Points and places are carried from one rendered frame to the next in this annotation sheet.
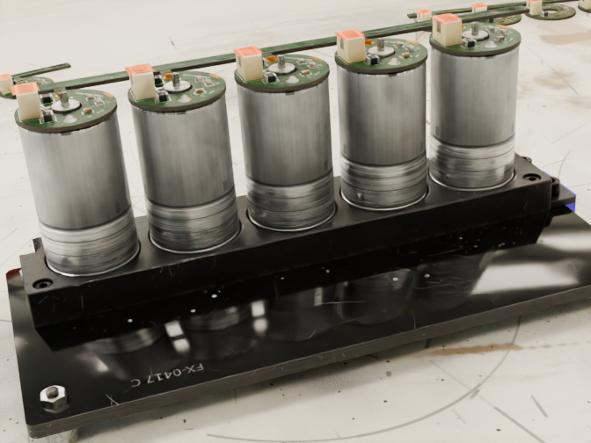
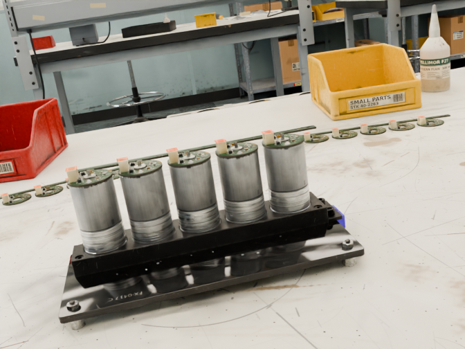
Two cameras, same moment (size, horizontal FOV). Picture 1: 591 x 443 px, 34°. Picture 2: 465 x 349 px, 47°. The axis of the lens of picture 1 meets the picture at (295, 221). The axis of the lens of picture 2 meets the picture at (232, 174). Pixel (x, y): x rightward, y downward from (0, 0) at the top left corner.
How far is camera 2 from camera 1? 0.08 m
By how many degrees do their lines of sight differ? 12
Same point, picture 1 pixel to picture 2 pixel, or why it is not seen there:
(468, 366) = (270, 294)
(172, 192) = (138, 214)
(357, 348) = (214, 284)
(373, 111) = (231, 175)
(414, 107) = (251, 173)
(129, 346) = (113, 284)
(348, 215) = (225, 225)
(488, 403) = (274, 310)
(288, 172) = (192, 204)
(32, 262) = (78, 248)
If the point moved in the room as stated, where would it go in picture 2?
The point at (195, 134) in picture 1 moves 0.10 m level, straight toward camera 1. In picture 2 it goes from (145, 187) to (107, 281)
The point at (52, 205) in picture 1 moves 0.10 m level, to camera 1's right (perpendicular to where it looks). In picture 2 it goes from (82, 220) to (263, 203)
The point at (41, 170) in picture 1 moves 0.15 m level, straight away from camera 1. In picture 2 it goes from (77, 204) to (94, 139)
